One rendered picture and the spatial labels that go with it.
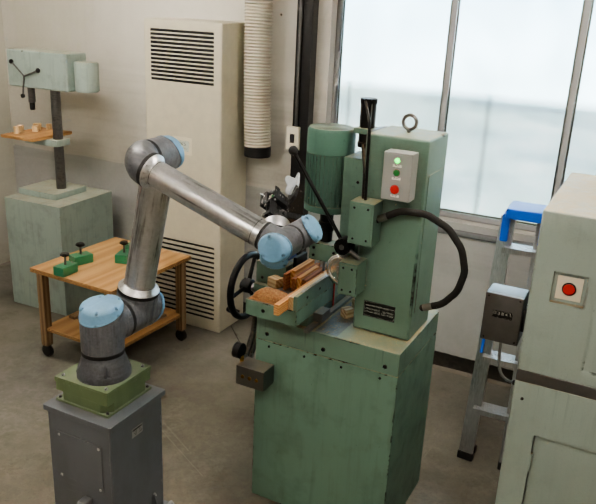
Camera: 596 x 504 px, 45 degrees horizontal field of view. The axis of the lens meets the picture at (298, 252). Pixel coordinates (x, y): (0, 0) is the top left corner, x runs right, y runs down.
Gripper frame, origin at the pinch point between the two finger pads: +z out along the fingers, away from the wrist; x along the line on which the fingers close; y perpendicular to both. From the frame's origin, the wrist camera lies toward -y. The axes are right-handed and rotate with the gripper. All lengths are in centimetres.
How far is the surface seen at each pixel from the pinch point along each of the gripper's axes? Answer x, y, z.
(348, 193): -12.4, -19.9, 2.3
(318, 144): -12.4, -3.3, 13.9
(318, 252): 12.7, -32.4, -3.6
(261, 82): 60, -33, 142
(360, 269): -7.1, -32.8, -21.6
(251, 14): 44, -8, 161
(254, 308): 31.8, -20.0, -27.8
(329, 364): 21, -49, -42
